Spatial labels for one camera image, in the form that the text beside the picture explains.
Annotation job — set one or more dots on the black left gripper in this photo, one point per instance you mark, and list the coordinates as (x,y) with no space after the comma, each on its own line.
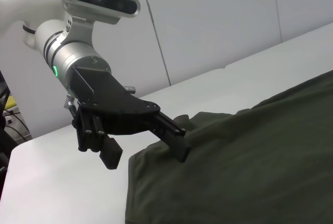
(112,104)

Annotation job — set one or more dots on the dark green t-shirt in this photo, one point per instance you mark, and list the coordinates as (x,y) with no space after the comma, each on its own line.
(234,169)

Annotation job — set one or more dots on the yellow-green box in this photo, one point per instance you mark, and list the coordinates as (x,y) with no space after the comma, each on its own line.
(11,102)

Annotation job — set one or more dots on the dark metal frame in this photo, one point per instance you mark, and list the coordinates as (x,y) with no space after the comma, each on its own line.
(5,146)

